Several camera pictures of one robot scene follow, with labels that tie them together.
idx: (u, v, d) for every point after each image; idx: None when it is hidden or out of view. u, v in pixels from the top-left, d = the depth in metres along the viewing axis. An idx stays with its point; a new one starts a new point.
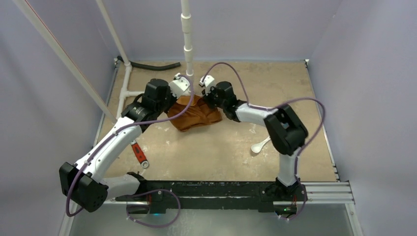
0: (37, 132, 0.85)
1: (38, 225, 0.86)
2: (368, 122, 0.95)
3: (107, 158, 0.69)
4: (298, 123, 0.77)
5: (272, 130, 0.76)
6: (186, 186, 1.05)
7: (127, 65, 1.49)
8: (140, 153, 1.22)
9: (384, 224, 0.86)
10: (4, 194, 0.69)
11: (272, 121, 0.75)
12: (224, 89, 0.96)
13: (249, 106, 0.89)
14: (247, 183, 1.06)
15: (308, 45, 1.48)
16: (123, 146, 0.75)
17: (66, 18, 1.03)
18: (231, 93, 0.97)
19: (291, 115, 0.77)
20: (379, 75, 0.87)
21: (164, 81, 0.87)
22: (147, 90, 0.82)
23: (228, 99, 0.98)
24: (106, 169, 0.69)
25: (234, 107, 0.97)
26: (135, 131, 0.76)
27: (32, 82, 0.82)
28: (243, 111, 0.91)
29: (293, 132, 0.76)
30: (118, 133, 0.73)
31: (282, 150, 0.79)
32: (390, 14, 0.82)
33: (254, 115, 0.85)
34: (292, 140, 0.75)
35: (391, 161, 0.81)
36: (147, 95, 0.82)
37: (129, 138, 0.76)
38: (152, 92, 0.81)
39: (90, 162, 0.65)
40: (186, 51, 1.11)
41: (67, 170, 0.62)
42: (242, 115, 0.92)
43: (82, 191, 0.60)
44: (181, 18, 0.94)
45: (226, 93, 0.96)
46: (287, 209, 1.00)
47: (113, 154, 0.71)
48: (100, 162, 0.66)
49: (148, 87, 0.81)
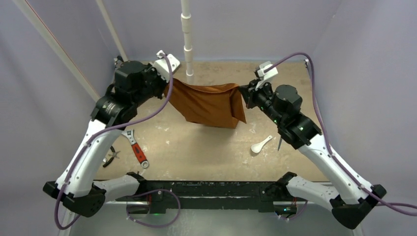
0: (36, 132, 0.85)
1: (37, 225, 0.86)
2: (368, 122, 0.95)
3: (88, 171, 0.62)
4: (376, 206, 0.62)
5: (353, 214, 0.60)
6: (186, 186, 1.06)
7: None
8: (140, 153, 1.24)
9: (384, 224, 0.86)
10: (4, 194, 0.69)
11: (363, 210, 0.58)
12: (292, 102, 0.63)
13: (331, 158, 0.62)
14: (247, 183, 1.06)
15: (308, 45, 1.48)
16: (104, 152, 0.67)
17: (66, 18, 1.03)
18: (298, 107, 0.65)
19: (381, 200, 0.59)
20: (380, 75, 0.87)
21: (141, 64, 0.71)
22: (117, 80, 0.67)
23: (289, 115, 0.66)
24: (91, 181, 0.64)
25: (300, 130, 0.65)
26: (111, 135, 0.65)
27: (32, 82, 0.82)
28: (317, 155, 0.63)
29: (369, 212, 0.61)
30: (92, 143, 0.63)
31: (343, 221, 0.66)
32: (390, 14, 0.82)
33: (331, 171, 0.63)
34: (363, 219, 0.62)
35: (390, 161, 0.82)
36: (118, 86, 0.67)
37: (108, 143, 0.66)
38: (122, 83, 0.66)
39: (69, 181, 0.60)
40: (186, 51, 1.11)
41: (50, 193, 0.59)
42: (307, 156, 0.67)
43: (70, 209, 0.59)
44: (182, 18, 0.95)
45: (292, 107, 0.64)
46: (287, 209, 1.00)
47: (94, 164, 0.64)
48: (79, 179, 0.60)
49: (116, 77, 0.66)
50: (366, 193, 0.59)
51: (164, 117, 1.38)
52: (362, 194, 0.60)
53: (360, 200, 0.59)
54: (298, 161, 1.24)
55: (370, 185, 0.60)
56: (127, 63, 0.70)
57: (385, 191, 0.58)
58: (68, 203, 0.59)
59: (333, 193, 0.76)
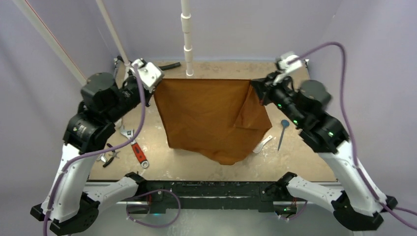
0: (37, 132, 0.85)
1: (37, 225, 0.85)
2: (368, 122, 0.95)
3: (71, 196, 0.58)
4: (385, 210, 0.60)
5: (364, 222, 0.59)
6: (186, 186, 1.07)
7: (126, 65, 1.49)
8: (140, 153, 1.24)
9: None
10: (4, 194, 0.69)
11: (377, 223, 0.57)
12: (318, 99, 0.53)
13: (354, 168, 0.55)
14: (246, 183, 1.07)
15: (308, 45, 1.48)
16: (85, 171, 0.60)
17: (66, 18, 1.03)
18: (325, 107, 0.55)
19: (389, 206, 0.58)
20: (380, 75, 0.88)
21: (111, 77, 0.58)
22: (84, 99, 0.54)
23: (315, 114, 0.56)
24: (75, 203, 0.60)
25: (329, 134, 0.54)
26: (86, 161, 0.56)
27: (32, 83, 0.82)
28: (341, 164, 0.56)
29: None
30: (68, 170, 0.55)
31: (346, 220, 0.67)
32: (390, 15, 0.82)
33: (348, 181, 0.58)
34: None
35: (390, 161, 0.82)
36: (88, 104, 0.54)
37: (87, 165, 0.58)
38: (91, 101, 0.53)
39: (52, 207, 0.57)
40: (186, 51, 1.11)
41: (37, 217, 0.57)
42: (327, 160, 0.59)
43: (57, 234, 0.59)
44: (182, 18, 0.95)
45: (320, 106, 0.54)
46: (287, 209, 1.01)
47: (76, 188, 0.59)
48: (61, 207, 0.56)
49: (82, 94, 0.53)
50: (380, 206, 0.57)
51: None
52: (376, 206, 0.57)
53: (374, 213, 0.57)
54: (298, 161, 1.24)
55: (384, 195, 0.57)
56: (94, 75, 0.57)
57: (397, 202, 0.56)
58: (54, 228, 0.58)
59: (335, 195, 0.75)
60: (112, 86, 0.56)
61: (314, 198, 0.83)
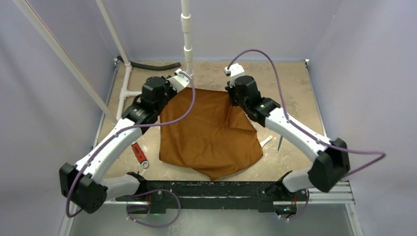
0: (37, 132, 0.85)
1: (38, 225, 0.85)
2: (368, 122, 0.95)
3: (108, 160, 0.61)
4: (346, 163, 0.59)
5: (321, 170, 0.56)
6: (186, 186, 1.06)
7: (126, 65, 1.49)
8: (140, 153, 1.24)
9: (383, 224, 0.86)
10: (4, 193, 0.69)
11: (325, 162, 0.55)
12: (246, 84, 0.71)
13: (288, 122, 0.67)
14: (247, 183, 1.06)
15: (308, 45, 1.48)
16: (125, 147, 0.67)
17: (66, 18, 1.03)
18: (254, 90, 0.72)
19: (342, 152, 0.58)
20: (379, 75, 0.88)
21: (162, 79, 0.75)
22: (143, 92, 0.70)
23: (250, 97, 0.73)
24: (105, 171, 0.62)
25: (261, 108, 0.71)
26: (135, 132, 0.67)
27: (32, 83, 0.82)
28: (278, 124, 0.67)
29: (338, 171, 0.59)
30: (119, 134, 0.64)
31: (319, 187, 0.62)
32: (390, 14, 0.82)
33: (293, 136, 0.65)
34: (335, 181, 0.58)
35: (390, 161, 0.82)
36: (144, 97, 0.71)
37: (129, 141, 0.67)
38: (148, 94, 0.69)
39: (90, 163, 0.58)
40: (186, 51, 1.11)
41: (67, 171, 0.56)
42: (272, 128, 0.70)
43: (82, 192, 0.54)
44: (182, 18, 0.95)
45: (250, 89, 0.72)
46: (287, 209, 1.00)
47: (113, 157, 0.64)
48: (101, 162, 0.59)
49: (143, 89, 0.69)
50: (324, 146, 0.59)
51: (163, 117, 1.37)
52: (320, 147, 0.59)
53: (319, 152, 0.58)
54: (298, 160, 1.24)
55: (329, 139, 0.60)
56: (151, 77, 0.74)
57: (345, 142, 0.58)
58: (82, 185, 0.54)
59: None
60: (163, 85, 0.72)
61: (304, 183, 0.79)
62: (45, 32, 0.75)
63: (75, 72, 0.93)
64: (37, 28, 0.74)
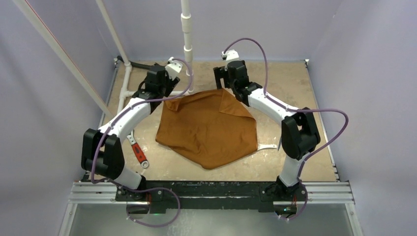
0: (37, 132, 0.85)
1: (38, 225, 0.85)
2: (367, 122, 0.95)
3: (127, 127, 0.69)
4: (314, 131, 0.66)
5: (287, 134, 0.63)
6: (186, 186, 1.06)
7: (126, 65, 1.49)
8: (140, 153, 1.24)
9: (382, 224, 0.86)
10: (4, 194, 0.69)
11: (289, 124, 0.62)
12: (236, 67, 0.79)
13: (265, 97, 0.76)
14: (246, 183, 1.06)
15: (308, 45, 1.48)
16: (137, 121, 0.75)
17: (65, 18, 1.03)
18: (243, 73, 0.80)
19: (309, 121, 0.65)
20: (379, 75, 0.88)
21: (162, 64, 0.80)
22: (148, 76, 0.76)
23: (238, 79, 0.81)
24: (124, 136, 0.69)
25: (246, 89, 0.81)
26: (147, 107, 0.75)
27: (32, 83, 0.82)
28: (256, 100, 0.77)
29: (308, 138, 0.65)
30: (134, 107, 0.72)
31: (290, 154, 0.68)
32: (390, 14, 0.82)
33: (270, 109, 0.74)
34: (304, 146, 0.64)
35: (389, 161, 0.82)
36: (149, 81, 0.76)
37: (142, 115, 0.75)
38: (153, 77, 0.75)
39: (113, 127, 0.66)
40: (186, 51, 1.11)
41: (91, 134, 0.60)
42: (253, 104, 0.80)
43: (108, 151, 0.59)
44: (182, 18, 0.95)
45: (238, 73, 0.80)
46: (287, 209, 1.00)
47: (130, 126, 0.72)
48: (122, 127, 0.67)
49: (148, 73, 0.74)
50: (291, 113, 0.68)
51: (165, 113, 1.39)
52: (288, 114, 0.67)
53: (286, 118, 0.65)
54: None
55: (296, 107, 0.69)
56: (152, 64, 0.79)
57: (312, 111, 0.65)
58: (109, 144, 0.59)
59: None
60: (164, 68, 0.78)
61: (288, 167, 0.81)
62: (46, 33, 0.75)
63: (75, 72, 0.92)
64: (37, 29, 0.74)
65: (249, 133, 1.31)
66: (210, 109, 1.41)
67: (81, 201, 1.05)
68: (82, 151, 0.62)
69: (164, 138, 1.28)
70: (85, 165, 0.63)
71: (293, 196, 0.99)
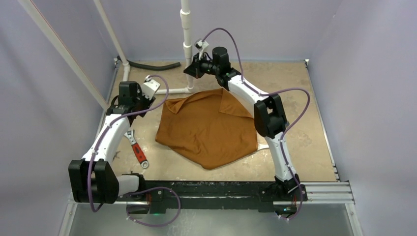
0: (37, 132, 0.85)
1: (38, 225, 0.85)
2: (368, 121, 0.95)
3: (111, 147, 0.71)
4: (281, 113, 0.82)
5: (258, 115, 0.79)
6: (186, 186, 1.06)
7: (124, 65, 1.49)
8: (140, 153, 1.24)
9: (382, 224, 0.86)
10: (4, 194, 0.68)
11: (259, 107, 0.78)
12: (220, 55, 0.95)
13: (242, 83, 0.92)
14: (246, 183, 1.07)
15: (308, 45, 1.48)
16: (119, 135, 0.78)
17: (66, 17, 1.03)
18: (225, 60, 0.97)
19: (277, 105, 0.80)
20: (379, 75, 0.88)
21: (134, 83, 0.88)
22: (121, 90, 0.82)
23: (221, 66, 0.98)
24: (111, 157, 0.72)
25: (226, 75, 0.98)
26: (125, 121, 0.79)
27: (31, 82, 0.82)
28: (235, 85, 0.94)
29: (276, 119, 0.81)
30: (112, 125, 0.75)
31: (260, 131, 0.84)
32: (390, 14, 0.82)
33: (246, 94, 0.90)
34: (272, 126, 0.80)
35: (390, 161, 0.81)
36: (123, 95, 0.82)
37: (121, 131, 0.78)
38: (126, 90, 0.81)
39: (97, 151, 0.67)
40: (186, 47, 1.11)
41: (76, 166, 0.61)
42: (233, 90, 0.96)
43: (100, 176, 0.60)
44: (181, 14, 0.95)
45: (222, 59, 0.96)
46: (287, 209, 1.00)
47: (114, 145, 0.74)
48: (106, 149, 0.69)
49: (121, 87, 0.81)
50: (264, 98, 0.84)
51: (167, 111, 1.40)
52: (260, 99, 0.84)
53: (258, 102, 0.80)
54: (298, 160, 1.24)
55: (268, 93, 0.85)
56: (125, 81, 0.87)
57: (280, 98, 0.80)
58: (100, 171, 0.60)
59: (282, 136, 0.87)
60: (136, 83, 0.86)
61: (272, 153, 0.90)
62: (50, 32, 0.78)
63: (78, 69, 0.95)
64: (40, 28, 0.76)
65: (249, 133, 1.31)
66: (211, 108, 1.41)
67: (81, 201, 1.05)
68: (72, 185, 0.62)
69: (165, 138, 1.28)
70: (81, 196, 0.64)
71: (293, 196, 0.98)
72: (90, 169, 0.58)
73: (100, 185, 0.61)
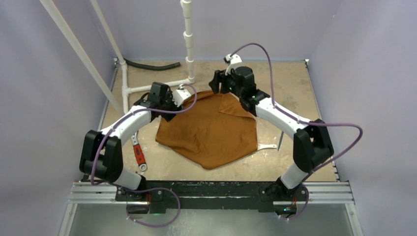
0: (38, 132, 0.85)
1: (38, 225, 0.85)
2: (367, 121, 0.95)
3: (127, 132, 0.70)
4: (327, 143, 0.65)
5: (300, 148, 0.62)
6: (186, 185, 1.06)
7: (122, 64, 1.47)
8: (140, 155, 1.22)
9: (383, 225, 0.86)
10: (4, 194, 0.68)
11: (301, 137, 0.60)
12: (245, 75, 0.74)
13: (274, 107, 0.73)
14: (246, 183, 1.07)
15: (308, 45, 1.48)
16: (137, 127, 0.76)
17: (66, 17, 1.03)
18: (252, 81, 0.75)
19: (322, 133, 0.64)
20: (379, 75, 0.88)
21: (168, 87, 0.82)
22: (153, 88, 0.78)
23: (246, 88, 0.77)
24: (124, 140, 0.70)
25: (253, 99, 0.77)
26: (148, 115, 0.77)
27: (32, 82, 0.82)
28: (265, 109, 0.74)
29: (321, 152, 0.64)
30: (135, 114, 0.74)
31: (301, 167, 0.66)
32: (390, 15, 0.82)
33: (280, 121, 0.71)
34: (316, 160, 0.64)
35: (390, 162, 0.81)
36: (153, 92, 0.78)
37: (139, 124, 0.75)
38: (157, 90, 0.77)
39: (115, 129, 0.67)
40: (186, 37, 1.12)
41: (93, 135, 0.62)
42: (262, 115, 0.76)
43: (109, 152, 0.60)
44: (182, 3, 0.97)
45: (247, 82, 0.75)
46: (287, 209, 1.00)
47: (129, 133, 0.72)
48: (123, 131, 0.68)
49: (153, 85, 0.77)
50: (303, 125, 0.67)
51: None
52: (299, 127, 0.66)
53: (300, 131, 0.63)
54: None
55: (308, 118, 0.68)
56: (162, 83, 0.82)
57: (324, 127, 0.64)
58: (110, 148, 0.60)
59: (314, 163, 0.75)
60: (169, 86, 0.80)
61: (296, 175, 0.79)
62: (57, 14, 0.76)
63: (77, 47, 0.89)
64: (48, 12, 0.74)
65: (248, 133, 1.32)
66: (212, 108, 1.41)
67: (81, 201, 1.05)
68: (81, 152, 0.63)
69: (165, 138, 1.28)
70: (83, 167, 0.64)
71: (293, 196, 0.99)
72: (103, 141, 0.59)
73: (106, 161, 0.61)
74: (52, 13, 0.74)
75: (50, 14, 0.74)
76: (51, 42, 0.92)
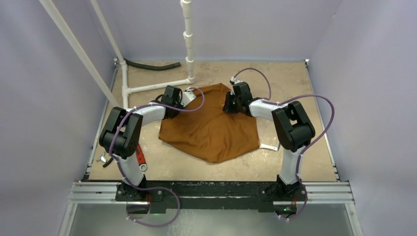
0: (38, 132, 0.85)
1: (38, 226, 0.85)
2: (368, 121, 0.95)
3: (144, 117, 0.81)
4: (306, 121, 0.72)
5: (278, 123, 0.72)
6: (186, 186, 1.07)
7: (122, 64, 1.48)
8: (140, 155, 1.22)
9: (383, 224, 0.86)
10: (4, 194, 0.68)
11: (278, 113, 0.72)
12: (240, 86, 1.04)
13: (262, 102, 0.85)
14: (247, 183, 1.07)
15: (308, 45, 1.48)
16: (151, 117, 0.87)
17: (66, 17, 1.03)
18: (246, 90, 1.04)
19: (299, 112, 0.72)
20: (379, 76, 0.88)
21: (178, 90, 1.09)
22: (166, 90, 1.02)
23: (242, 95, 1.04)
24: None
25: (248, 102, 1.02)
26: (162, 110, 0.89)
27: (31, 82, 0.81)
28: (254, 105, 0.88)
29: (300, 129, 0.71)
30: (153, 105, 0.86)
31: (285, 146, 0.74)
32: (390, 15, 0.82)
33: (266, 109, 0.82)
34: (296, 135, 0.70)
35: (390, 162, 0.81)
36: (166, 95, 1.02)
37: (153, 115, 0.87)
38: (170, 92, 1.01)
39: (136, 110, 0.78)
40: (186, 37, 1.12)
41: (118, 111, 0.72)
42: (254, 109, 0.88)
43: (132, 124, 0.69)
44: (182, 3, 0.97)
45: (241, 90, 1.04)
46: (287, 209, 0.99)
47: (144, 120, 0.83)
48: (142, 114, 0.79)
49: (167, 88, 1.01)
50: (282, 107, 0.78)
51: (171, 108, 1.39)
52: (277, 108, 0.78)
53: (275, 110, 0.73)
54: None
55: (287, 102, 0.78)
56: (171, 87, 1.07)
57: (301, 106, 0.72)
58: (133, 121, 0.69)
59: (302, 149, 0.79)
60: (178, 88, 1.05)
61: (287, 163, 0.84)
62: (56, 14, 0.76)
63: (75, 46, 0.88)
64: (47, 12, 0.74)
65: (249, 127, 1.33)
66: (214, 104, 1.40)
67: (81, 201, 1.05)
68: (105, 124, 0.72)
69: (168, 135, 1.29)
70: (104, 139, 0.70)
71: (293, 196, 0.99)
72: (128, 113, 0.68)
73: (127, 132, 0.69)
74: (51, 13, 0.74)
75: (49, 13, 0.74)
76: (50, 42, 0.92)
